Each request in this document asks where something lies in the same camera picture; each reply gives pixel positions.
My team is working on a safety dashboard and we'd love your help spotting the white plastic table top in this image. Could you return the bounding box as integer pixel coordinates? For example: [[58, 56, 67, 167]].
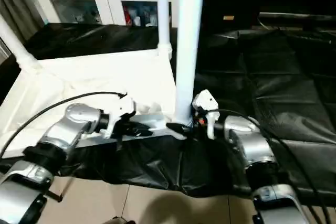
[[0, 47, 190, 158]]

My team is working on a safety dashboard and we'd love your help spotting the white plastic table leg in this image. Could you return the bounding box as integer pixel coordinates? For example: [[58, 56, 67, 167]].
[[172, 0, 207, 125], [0, 15, 42, 70], [156, 0, 173, 60]]

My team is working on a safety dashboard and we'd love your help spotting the black work surface mat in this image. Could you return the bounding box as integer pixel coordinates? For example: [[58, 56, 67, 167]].
[[0, 22, 336, 198]]

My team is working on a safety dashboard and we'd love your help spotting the red item in cabinet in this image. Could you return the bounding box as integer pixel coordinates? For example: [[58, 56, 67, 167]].
[[123, 5, 133, 26]]

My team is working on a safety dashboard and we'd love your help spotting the grey metal bar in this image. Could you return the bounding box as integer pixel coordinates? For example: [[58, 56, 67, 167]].
[[258, 12, 336, 21]]

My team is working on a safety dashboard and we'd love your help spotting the grey curtain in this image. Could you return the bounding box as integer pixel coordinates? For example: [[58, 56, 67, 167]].
[[0, 0, 45, 49]]

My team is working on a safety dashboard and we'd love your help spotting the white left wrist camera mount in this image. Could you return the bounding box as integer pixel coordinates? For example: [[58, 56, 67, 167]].
[[103, 93, 138, 140]]

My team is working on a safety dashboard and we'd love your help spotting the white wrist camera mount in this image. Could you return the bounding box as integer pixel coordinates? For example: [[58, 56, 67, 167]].
[[103, 93, 138, 140], [192, 89, 221, 140]]

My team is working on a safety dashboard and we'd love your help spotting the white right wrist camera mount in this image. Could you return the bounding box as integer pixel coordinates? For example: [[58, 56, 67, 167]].
[[192, 89, 221, 140]]

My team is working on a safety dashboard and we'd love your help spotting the black left wrist camera cable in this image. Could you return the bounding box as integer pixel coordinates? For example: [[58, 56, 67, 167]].
[[0, 91, 129, 157]]

